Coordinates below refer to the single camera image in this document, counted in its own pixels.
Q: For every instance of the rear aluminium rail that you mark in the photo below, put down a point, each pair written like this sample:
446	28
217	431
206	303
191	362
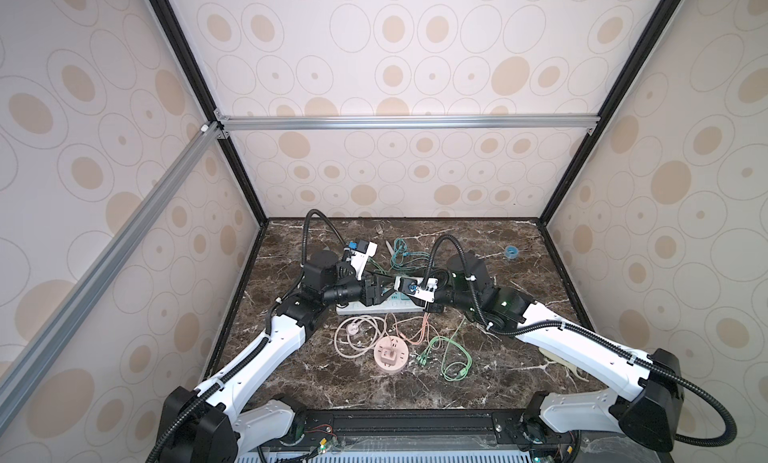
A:
428	122

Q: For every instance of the pink plug adapter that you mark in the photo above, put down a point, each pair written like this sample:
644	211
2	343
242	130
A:
392	354

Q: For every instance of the aluminium rail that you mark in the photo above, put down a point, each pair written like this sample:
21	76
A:
428	122
40	354

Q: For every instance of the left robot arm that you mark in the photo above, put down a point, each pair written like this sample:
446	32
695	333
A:
264	349

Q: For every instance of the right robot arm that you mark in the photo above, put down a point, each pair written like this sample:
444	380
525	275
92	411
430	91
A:
644	392

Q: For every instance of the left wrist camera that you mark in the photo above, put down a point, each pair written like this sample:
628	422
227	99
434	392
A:
356	256

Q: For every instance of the left aluminium rail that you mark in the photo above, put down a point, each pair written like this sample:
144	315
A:
40	354

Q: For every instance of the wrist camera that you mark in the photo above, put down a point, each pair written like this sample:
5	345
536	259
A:
356	256
418	291

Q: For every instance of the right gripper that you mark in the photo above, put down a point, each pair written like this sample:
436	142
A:
433	308

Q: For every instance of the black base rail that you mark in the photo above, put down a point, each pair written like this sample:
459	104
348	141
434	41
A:
457	432

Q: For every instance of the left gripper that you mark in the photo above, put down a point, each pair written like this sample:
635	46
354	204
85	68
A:
370	292

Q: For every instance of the blue bottle cap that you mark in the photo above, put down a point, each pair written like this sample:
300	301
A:
511	252

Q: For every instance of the white multicolour power strip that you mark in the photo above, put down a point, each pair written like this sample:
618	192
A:
396	303

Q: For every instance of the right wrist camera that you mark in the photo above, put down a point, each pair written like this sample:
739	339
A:
418	291

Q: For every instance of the pink round socket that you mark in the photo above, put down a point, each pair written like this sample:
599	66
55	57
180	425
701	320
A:
377	355

